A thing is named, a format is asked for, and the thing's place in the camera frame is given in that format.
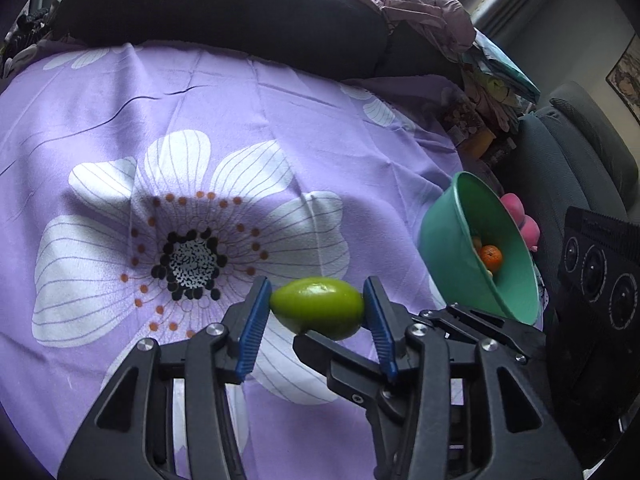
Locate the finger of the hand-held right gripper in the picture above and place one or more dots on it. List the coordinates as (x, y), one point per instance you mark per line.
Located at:
(345, 375)
(500, 332)

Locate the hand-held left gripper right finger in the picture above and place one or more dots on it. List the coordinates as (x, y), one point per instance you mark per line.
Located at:
(381, 332)

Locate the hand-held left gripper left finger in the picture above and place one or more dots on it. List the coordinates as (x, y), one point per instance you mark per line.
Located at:
(255, 332)

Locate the green oval jujube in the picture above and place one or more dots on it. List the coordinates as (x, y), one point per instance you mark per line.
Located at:
(320, 307)

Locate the stemmed red cherry tomato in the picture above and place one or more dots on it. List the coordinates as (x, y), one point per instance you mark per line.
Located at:
(491, 256)

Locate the green plastic bowl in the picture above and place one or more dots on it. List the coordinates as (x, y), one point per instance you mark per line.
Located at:
(445, 240)

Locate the pink plush toy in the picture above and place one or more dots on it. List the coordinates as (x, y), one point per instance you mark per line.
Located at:
(522, 222)

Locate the grey armchair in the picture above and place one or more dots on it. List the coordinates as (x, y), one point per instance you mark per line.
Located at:
(575, 150)

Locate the teal patterned cloth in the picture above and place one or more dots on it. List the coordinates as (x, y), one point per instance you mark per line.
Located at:
(505, 67)

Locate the purple floral tablecloth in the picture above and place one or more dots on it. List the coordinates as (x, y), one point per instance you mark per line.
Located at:
(100, 110)

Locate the lilac crumpled cloth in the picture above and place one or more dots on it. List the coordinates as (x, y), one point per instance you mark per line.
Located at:
(425, 15)

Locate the black leather chair back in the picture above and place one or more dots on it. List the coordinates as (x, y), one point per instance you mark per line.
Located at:
(225, 5)

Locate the dark clothes pile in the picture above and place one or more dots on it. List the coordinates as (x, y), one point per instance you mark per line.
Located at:
(22, 40)

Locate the framed wall picture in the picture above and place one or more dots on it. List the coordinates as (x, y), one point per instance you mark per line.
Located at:
(627, 82)

